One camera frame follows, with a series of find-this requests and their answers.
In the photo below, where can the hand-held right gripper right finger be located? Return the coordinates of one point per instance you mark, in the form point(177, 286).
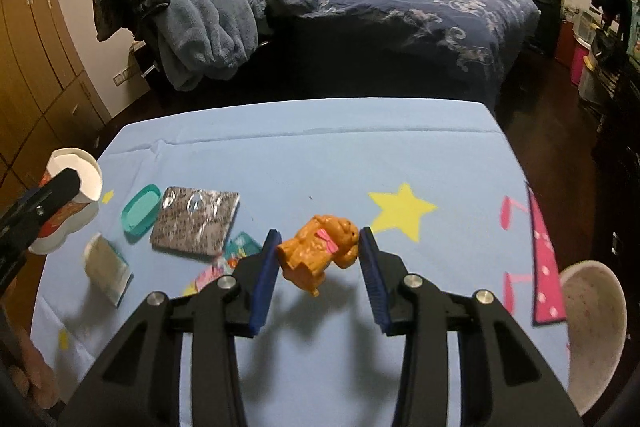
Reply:
point(375, 282)

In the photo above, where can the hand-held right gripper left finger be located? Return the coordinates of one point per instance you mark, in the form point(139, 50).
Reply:
point(265, 282)

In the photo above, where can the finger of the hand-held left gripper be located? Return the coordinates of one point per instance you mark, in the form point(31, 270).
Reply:
point(55, 199)

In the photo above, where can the red and white paper cup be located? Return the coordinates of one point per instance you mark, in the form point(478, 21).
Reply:
point(87, 172)

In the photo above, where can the colourful snack wrapper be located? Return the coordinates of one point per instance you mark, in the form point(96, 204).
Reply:
point(240, 247)

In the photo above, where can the orange toy dog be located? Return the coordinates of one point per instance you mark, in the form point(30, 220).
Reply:
point(315, 252)

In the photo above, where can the teal plastic lid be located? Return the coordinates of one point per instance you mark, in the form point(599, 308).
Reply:
point(140, 214)

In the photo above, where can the teal and white tissue packet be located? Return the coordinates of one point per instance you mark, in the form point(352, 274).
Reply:
point(107, 269)

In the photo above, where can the grey speckled plastic bag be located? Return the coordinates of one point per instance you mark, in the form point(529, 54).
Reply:
point(195, 227)

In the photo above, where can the white pink-dotted basin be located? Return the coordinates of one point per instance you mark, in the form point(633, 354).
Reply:
point(595, 332)

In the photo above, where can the person's left hand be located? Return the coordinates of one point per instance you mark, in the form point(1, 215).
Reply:
point(35, 377)

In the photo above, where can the blue star print tablecloth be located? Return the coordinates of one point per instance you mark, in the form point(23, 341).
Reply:
point(325, 157)

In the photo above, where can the brown wooden wardrobe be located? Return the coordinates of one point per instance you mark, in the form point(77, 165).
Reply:
point(40, 57)

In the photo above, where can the dark nightstand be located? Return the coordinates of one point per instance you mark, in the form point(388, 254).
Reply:
point(142, 57)

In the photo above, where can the grey-blue fleece blanket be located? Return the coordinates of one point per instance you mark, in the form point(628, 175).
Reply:
point(210, 27)

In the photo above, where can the dark wooden cabinet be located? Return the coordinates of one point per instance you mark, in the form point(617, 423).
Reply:
point(620, 157)

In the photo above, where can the bed with blue duvet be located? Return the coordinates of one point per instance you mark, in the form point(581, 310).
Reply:
point(400, 2)

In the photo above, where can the pink bin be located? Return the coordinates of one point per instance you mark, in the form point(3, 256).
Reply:
point(580, 64)

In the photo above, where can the red box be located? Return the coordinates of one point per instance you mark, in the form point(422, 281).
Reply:
point(565, 44)

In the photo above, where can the black suitcase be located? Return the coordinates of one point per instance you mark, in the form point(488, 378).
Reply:
point(542, 17)

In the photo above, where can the teal fabric bag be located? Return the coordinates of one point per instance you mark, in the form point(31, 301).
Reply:
point(634, 19)

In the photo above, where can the wall socket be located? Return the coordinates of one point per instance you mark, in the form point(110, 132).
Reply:
point(121, 78)

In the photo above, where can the dark bed frame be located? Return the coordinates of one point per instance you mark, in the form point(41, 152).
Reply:
point(325, 67)

